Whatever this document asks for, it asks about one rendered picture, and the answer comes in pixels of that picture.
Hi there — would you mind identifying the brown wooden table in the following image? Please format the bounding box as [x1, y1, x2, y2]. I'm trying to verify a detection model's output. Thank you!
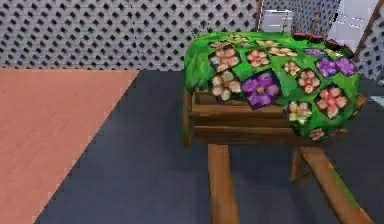
[181, 88, 376, 224]

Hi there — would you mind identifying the green flowered cloth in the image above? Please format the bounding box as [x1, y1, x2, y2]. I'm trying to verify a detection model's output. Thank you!
[183, 31, 362, 142]

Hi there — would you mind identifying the dark red candle holder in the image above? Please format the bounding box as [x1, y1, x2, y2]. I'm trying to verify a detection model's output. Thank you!
[324, 15, 343, 51]
[291, 9, 308, 39]
[307, 11, 326, 42]

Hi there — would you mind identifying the white framed window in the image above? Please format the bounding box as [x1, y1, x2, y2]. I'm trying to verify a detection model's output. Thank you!
[255, 0, 384, 61]

